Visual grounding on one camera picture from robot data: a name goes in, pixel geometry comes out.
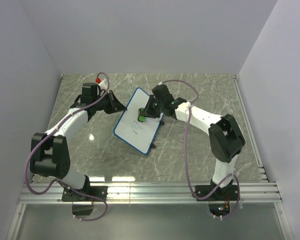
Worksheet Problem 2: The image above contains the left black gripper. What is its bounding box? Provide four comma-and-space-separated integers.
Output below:
93, 90, 127, 115

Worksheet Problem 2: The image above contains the green whiteboard eraser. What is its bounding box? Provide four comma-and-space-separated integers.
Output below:
137, 108, 146, 123

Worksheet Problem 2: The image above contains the blue framed whiteboard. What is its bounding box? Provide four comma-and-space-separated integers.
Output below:
113, 87, 164, 155

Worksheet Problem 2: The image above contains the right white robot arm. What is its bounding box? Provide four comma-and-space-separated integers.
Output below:
137, 83, 246, 200

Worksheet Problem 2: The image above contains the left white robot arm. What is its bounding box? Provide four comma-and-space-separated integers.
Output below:
26, 78, 127, 201

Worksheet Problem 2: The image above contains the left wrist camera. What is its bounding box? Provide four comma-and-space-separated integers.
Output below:
95, 77, 109, 90

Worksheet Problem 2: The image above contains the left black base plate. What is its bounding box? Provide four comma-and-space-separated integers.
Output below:
61, 185, 108, 202

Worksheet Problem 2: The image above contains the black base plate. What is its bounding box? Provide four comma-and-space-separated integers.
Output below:
61, 185, 108, 202
194, 180, 240, 202

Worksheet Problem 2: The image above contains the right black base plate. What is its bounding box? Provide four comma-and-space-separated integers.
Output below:
194, 180, 240, 202

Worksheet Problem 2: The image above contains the aluminium rail frame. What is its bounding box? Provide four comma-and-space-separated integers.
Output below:
10, 73, 292, 240

